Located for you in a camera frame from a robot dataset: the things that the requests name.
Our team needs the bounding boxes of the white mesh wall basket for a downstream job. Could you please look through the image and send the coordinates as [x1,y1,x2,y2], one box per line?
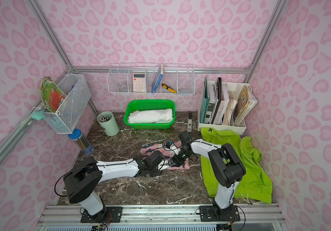
[43,74,91,134]

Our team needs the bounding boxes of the white file organizer rack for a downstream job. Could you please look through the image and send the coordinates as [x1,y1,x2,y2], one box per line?
[197,80,252,135]

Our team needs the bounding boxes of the white rolled cloth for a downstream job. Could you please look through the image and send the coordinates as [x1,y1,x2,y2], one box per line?
[127,108,173,124]

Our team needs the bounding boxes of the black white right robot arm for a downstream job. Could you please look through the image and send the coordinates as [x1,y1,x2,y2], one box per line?
[170,131,246,215]

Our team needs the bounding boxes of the yellow utility knife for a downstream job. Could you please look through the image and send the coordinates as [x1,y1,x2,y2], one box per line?
[162,83,177,93]

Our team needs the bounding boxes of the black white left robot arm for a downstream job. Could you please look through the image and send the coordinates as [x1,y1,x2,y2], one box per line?
[63,151,168,217]

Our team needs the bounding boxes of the pink calculator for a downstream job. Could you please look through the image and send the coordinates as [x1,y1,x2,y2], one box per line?
[132,73,146,92]

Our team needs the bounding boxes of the small glass dish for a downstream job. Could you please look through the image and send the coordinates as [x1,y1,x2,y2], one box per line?
[118,82,129,92]

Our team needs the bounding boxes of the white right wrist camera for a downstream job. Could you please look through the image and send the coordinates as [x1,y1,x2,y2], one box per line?
[164,141,181,155]

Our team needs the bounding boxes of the dark green folder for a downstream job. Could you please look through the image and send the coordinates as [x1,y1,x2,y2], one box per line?
[199,78,209,123]

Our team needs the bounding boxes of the blue lid pencil jar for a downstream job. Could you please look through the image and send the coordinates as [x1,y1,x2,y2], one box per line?
[68,129,94,155]

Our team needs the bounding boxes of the mint green cup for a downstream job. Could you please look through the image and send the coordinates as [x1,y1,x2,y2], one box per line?
[97,111,119,136]

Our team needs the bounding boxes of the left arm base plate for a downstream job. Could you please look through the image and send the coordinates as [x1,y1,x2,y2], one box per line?
[80,207,123,224]

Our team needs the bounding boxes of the clear wire wall shelf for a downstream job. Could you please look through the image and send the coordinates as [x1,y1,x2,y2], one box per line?
[107,64,196,95]

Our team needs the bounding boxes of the green plastic basket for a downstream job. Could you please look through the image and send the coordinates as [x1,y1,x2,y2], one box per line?
[124,99,176,129]

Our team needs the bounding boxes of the green red paper packet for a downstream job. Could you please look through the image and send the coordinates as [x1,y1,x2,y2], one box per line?
[40,77,67,113]

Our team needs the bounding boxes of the black remote control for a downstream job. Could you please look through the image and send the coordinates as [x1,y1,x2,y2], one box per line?
[187,112,192,132]

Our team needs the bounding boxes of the lime green garment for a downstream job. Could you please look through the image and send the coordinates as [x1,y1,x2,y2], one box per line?
[201,128,273,204]

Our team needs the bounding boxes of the brown paper envelopes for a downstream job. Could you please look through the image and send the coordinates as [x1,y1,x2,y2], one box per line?
[234,85,259,126]

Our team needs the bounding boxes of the mint green wall hook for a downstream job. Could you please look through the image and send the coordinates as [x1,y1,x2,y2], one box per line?
[31,111,46,121]

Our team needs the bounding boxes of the blue book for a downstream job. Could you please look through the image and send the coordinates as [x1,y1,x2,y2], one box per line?
[151,64,164,93]

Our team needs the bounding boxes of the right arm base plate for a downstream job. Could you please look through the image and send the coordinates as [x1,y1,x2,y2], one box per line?
[197,205,241,222]

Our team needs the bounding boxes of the pink shark print shorts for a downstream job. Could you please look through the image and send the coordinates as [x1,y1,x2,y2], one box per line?
[140,144,190,170]

